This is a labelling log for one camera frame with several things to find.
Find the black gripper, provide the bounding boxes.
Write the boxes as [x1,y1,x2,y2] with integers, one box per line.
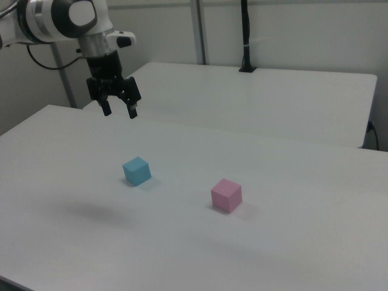
[85,50,142,119]

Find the blue cube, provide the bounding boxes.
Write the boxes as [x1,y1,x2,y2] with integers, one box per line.
[122,156,152,187]

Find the pink cube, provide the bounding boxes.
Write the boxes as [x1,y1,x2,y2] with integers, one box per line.
[210,178,243,214]

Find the grey wall profile post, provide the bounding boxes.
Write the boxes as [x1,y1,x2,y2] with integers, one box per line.
[190,0,210,65]
[50,42,78,109]

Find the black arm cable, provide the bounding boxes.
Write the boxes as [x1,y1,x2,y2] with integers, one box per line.
[26,44,85,71]

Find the black camera stand pole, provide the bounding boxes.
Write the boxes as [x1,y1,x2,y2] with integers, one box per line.
[238,0,258,73]

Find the black wall cable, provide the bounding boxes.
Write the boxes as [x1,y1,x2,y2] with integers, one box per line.
[367,120,380,150]

